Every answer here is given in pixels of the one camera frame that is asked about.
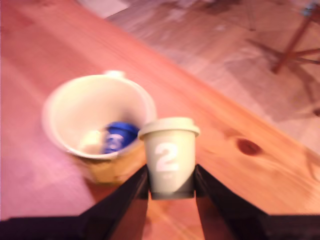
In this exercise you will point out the blue coffee capsule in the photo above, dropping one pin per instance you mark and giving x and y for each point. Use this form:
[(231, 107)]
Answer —
[(120, 135)]

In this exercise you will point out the cream coffee capsule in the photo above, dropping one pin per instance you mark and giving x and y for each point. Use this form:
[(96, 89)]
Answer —
[(167, 155)]

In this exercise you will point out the yellow cartoon print mug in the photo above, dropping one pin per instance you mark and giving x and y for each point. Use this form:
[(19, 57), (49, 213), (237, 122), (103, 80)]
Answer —
[(82, 107)]

